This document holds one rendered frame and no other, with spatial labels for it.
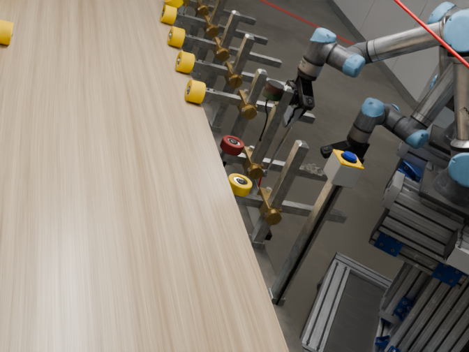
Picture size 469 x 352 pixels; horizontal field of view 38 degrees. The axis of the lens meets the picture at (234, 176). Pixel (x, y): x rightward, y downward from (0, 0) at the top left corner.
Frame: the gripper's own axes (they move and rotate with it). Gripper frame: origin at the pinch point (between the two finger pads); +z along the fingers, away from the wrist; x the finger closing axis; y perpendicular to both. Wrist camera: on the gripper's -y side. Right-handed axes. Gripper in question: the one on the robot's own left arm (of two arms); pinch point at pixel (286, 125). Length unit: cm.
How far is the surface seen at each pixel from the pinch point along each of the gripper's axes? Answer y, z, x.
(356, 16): 497, 82, -277
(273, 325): -89, 11, 26
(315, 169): -2.4, 13.5, -17.0
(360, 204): 123, 100, -135
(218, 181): -28.9, 10.5, 28.1
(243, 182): -26.7, 10.3, 18.9
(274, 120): -7.1, -4.1, 8.5
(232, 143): -2.8, 10.1, 17.4
